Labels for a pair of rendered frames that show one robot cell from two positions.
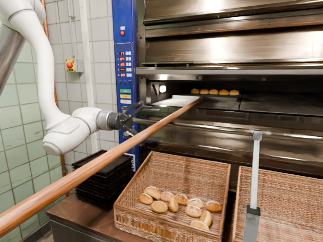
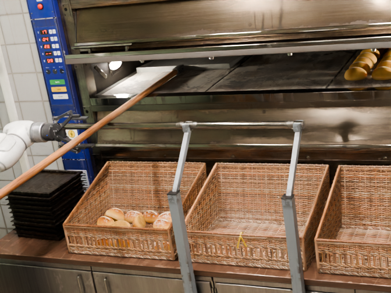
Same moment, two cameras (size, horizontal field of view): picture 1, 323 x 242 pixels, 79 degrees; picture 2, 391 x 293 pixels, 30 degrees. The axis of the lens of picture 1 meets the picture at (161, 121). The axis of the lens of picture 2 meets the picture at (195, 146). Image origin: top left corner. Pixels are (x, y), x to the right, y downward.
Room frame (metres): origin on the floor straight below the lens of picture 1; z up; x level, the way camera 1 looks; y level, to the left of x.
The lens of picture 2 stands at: (-2.13, -0.59, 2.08)
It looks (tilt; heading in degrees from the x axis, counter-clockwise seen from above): 19 degrees down; 4
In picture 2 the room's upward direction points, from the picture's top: 9 degrees counter-clockwise
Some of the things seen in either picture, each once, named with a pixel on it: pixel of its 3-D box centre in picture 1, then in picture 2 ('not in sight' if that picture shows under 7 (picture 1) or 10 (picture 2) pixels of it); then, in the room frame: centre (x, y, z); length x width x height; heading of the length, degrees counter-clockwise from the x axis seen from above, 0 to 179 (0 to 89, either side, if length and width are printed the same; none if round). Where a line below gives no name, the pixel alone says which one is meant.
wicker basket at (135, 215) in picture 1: (176, 193); (138, 207); (1.02, -0.09, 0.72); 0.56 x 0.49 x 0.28; 67
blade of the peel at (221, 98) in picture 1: (206, 95); (194, 59); (1.86, -0.42, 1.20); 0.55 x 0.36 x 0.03; 68
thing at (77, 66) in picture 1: (74, 65); not in sight; (1.59, 0.67, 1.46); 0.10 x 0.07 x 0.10; 67
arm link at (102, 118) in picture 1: (108, 120); (41, 132); (0.85, 0.24, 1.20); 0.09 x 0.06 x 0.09; 158
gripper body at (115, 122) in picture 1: (122, 122); (55, 132); (0.82, 0.17, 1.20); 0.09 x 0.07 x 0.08; 68
